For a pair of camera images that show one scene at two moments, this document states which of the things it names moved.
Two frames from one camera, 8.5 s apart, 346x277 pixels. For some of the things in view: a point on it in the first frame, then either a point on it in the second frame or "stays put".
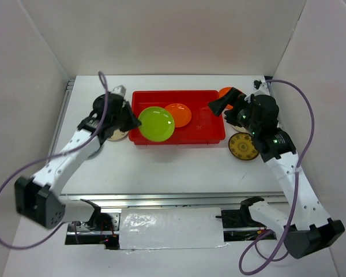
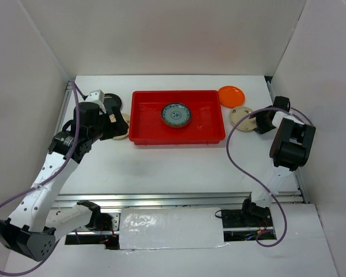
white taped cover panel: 174,228 stays put
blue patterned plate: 90,150 -> 176,115
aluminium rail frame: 154,200 stays put
